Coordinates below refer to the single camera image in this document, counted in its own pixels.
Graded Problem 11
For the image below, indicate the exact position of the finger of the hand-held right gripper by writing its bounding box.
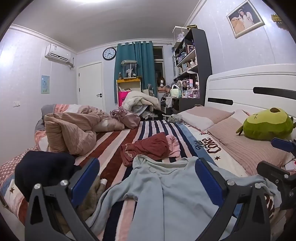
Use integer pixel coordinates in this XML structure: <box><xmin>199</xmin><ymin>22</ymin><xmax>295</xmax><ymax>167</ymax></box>
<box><xmin>257</xmin><ymin>161</ymin><xmax>296</xmax><ymax>185</ymax></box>
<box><xmin>271</xmin><ymin>137</ymin><xmax>296</xmax><ymax>154</ymax></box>

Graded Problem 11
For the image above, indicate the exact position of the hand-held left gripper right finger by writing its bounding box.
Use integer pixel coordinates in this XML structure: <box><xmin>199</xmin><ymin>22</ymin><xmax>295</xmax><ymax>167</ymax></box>
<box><xmin>195</xmin><ymin>158</ymin><xmax>271</xmax><ymax>241</ymax></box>

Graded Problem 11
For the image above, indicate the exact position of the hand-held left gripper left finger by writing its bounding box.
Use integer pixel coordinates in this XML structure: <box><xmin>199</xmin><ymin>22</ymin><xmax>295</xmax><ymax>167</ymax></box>
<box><xmin>24</xmin><ymin>158</ymin><xmax>101</xmax><ymax>241</ymax></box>

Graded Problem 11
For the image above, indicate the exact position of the light blue garment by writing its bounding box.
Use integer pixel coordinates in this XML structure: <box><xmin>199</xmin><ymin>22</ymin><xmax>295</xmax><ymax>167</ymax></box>
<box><xmin>85</xmin><ymin>155</ymin><xmax>281</xmax><ymax>241</ymax></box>

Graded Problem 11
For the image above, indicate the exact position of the brown knit garment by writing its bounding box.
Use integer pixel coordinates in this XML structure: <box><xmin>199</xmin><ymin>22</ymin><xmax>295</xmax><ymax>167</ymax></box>
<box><xmin>54</xmin><ymin>177</ymin><xmax>108</xmax><ymax>232</ymax></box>

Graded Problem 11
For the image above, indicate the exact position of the green avocado plush toy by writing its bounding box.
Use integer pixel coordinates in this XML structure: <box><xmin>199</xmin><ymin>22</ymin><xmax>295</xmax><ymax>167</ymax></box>
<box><xmin>236</xmin><ymin>107</ymin><xmax>295</xmax><ymax>141</ymax></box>

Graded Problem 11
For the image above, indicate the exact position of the navy dark cloth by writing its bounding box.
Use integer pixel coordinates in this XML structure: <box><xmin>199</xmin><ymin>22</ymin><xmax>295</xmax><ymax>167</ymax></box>
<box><xmin>14</xmin><ymin>151</ymin><xmax>81</xmax><ymax>202</ymax></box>

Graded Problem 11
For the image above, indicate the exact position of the striped blanket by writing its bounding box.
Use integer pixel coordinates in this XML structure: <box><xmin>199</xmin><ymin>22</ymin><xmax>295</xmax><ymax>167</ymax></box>
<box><xmin>0</xmin><ymin>119</ymin><xmax>287</xmax><ymax>241</ymax></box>

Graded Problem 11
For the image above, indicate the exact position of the pink garment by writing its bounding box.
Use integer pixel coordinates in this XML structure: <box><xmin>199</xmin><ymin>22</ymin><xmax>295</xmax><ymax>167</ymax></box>
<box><xmin>165</xmin><ymin>135</ymin><xmax>181</xmax><ymax>158</ymax></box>

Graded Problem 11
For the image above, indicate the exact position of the pink ribbed pillow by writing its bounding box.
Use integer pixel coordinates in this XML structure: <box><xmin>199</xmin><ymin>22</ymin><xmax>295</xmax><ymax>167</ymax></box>
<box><xmin>207</xmin><ymin>110</ymin><xmax>294</xmax><ymax>176</ymax></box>

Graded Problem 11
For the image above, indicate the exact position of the beige ribbed quilt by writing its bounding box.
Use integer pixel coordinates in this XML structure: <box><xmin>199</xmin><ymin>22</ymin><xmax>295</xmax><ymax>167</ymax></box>
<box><xmin>35</xmin><ymin>104</ymin><xmax>125</xmax><ymax>156</ymax></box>

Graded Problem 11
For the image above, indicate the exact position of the pink and white pillow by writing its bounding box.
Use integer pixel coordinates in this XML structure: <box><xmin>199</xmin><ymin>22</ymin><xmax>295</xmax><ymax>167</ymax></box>
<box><xmin>177</xmin><ymin>106</ymin><xmax>234</xmax><ymax>132</ymax></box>

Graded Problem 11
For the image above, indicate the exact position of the dark red garment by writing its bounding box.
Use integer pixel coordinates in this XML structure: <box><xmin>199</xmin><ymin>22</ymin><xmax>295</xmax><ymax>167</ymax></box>
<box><xmin>121</xmin><ymin>133</ymin><xmax>171</xmax><ymax>167</ymax></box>

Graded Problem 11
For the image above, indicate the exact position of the small grey toy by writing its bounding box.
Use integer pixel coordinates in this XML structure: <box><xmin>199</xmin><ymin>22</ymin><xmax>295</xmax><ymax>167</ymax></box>
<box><xmin>162</xmin><ymin>113</ymin><xmax>183</xmax><ymax>123</ymax></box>

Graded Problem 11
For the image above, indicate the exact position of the pink satin bag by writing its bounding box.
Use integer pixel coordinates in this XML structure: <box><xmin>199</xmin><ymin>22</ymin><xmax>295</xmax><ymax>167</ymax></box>
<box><xmin>110</xmin><ymin>107</ymin><xmax>141</xmax><ymax>129</ymax></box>

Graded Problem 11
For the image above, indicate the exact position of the white bed headboard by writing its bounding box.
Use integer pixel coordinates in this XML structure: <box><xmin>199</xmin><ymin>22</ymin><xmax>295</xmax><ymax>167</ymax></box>
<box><xmin>205</xmin><ymin>64</ymin><xmax>296</xmax><ymax>116</ymax></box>

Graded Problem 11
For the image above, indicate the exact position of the bright pink bag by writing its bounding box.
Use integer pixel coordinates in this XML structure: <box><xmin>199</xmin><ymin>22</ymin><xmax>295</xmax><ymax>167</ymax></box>
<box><xmin>117</xmin><ymin>90</ymin><xmax>132</xmax><ymax>107</ymax></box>

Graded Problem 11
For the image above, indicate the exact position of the pale green bag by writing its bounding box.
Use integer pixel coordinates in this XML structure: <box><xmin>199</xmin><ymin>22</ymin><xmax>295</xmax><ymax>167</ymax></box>
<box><xmin>170</xmin><ymin>84</ymin><xmax>182</xmax><ymax>98</ymax></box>

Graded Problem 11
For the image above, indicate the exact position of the white door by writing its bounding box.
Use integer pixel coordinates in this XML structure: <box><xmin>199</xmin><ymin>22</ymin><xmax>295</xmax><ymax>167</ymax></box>
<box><xmin>77</xmin><ymin>61</ymin><xmax>102</xmax><ymax>110</ymax></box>

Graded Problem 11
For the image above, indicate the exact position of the cream blanket pile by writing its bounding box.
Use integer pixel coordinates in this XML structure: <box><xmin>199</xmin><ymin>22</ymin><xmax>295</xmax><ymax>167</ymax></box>
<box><xmin>122</xmin><ymin>90</ymin><xmax>161</xmax><ymax>116</ymax></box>

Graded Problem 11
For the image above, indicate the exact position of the yellow cabinet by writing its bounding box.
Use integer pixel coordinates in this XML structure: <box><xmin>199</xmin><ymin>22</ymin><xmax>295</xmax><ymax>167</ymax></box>
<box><xmin>116</xmin><ymin>77</ymin><xmax>141</xmax><ymax>107</ymax></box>

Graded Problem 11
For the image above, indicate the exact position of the glass display case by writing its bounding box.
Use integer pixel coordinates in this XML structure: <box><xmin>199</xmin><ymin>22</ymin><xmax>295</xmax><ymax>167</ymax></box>
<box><xmin>122</xmin><ymin>60</ymin><xmax>138</xmax><ymax>79</ymax></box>

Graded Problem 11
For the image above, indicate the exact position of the dark bookshelf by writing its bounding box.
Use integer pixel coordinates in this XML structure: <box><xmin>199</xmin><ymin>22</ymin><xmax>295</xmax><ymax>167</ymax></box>
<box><xmin>171</xmin><ymin>25</ymin><xmax>213</xmax><ymax>112</ymax></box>

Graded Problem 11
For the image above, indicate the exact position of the window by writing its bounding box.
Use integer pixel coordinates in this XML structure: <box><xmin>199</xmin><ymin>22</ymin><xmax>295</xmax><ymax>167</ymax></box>
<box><xmin>153</xmin><ymin>46</ymin><xmax>164</xmax><ymax>79</ymax></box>

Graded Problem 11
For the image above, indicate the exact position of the teal curtain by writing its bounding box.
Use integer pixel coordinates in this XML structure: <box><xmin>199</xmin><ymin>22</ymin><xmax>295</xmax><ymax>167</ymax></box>
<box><xmin>114</xmin><ymin>41</ymin><xmax>158</xmax><ymax>105</ymax></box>

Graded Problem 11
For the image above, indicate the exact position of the white air conditioner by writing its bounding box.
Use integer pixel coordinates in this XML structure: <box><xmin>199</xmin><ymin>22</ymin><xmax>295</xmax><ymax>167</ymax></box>
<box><xmin>45</xmin><ymin>44</ymin><xmax>71</xmax><ymax>63</ymax></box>

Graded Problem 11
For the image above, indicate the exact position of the small wall poster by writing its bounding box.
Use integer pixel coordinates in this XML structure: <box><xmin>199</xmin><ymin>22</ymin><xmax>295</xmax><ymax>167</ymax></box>
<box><xmin>41</xmin><ymin>75</ymin><xmax>50</xmax><ymax>94</ymax></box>

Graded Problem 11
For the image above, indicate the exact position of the round wall clock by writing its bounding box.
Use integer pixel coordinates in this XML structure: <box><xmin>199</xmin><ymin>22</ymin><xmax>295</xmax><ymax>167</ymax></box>
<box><xmin>102</xmin><ymin>47</ymin><xmax>117</xmax><ymax>61</ymax></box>

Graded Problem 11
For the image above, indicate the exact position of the framed wall picture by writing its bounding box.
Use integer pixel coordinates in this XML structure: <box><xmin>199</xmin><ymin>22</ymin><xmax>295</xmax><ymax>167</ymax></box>
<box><xmin>226</xmin><ymin>0</ymin><xmax>265</xmax><ymax>39</ymax></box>

